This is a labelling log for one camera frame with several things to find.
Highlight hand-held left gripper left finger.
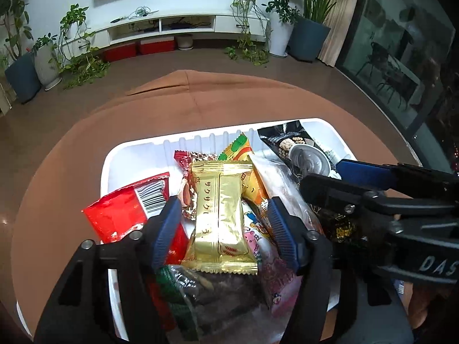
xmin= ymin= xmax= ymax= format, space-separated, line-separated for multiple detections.
xmin=34 ymin=195 xmax=183 ymax=344

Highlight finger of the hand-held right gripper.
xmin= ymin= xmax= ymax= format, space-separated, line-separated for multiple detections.
xmin=335 ymin=158 xmax=459 ymax=198
xmin=299 ymin=174 xmax=459 ymax=238

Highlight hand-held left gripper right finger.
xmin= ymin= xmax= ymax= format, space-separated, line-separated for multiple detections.
xmin=267 ymin=196 xmax=359 ymax=344

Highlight gold snack packet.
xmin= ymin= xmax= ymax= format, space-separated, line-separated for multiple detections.
xmin=181 ymin=161 xmax=259 ymax=276

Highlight black packet with bowl picture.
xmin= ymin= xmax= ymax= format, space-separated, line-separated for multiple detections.
xmin=257 ymin=120 xmax=343 ymax=181

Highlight white plastic tray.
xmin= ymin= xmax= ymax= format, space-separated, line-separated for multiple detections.
xmin=16 ymin=118 xmax=359 ymax=343

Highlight person's right hand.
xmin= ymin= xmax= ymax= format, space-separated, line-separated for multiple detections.
xmin=407 ymin=283 xmax=442 ymax=330

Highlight black yellow snack packet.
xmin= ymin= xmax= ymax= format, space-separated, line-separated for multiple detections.
xmin=312 ymin=206 xmax=370 ymax=248

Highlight brown red chocolate packet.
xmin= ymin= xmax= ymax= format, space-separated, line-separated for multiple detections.
xmin=174 ymin=150 xmax=221 ymax=219

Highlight clear plastic snack packet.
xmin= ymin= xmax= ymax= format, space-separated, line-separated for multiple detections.
xmin=249 ymin=154 xmax=323 ymax=237

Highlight pink cartoon snack packet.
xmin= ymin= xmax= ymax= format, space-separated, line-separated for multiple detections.
xmin=242 ymin=201 xmax=305 ymax=318

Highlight red snack packet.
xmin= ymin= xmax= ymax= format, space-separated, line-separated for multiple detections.
xmin=82 ymin=173 xmax=190 ymax=266

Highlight dark clear-window snack packet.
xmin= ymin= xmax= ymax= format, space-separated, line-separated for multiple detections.
xmin=154 ymin=264 xmax=268 ymax=343

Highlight orange green snack packet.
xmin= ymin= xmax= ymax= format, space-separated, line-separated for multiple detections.
xmin=218 ymin=132 xmax=269 ymax=205

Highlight black outdoor chair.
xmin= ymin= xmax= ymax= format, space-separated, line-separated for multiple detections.
xmin=359 ymin=41 xmax=399 ymax=79

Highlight glass sliding door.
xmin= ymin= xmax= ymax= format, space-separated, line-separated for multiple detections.
xmin=335 ymin=0 xmax=459 ymax=140

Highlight dark grey plant pot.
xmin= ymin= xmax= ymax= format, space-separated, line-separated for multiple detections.
xmin=4 ymin=52 xmax=42 ymax=104
xmin=287 ymin=16 xmax=331 ymax=61

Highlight beige curtain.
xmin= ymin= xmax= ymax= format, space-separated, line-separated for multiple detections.
xmin=317 ymin=0 xmax=370 ymax=69

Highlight tall white plant pot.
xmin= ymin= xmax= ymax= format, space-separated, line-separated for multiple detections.
xmin=269 ymin=16 xmax=295 ymax=58

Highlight red storage box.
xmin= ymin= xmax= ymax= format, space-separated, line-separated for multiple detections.
xmin=139 ymin=38 xmax=176 ymax=55
xmin=103 ymin=42 xmax=137 ymax=62

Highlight bushy small-leaf plant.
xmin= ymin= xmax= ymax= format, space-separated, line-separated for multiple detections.
xmin=262 ymin=0 xmax=300 ymax=26

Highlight small round plant pot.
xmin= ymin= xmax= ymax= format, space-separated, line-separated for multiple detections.
xmin=176 ymin=33 xmax=195 ymax=50

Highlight trailing vine plant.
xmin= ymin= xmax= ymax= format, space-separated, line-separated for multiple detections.
xmin=57 ymin=3 xmax=112 ymax=90
xmin=224 ymin=0 xmax=271 ymax=67

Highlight white television cabinet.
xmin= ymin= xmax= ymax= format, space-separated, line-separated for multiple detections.
xmin=63 ymin=12 xmax=271 ymax=60

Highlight small leafy plant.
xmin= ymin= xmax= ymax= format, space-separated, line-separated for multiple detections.
xmin=32 ymin=33 xmax=58 ymax=51

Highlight tall thin-stemmed plant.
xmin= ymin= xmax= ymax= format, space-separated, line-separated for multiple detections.
xmin=0 ymin=0 xmax=34 ymax=61

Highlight tangled cables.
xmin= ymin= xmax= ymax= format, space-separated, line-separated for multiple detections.
xmin=109 ymin=6 xmax=160 ymax=24

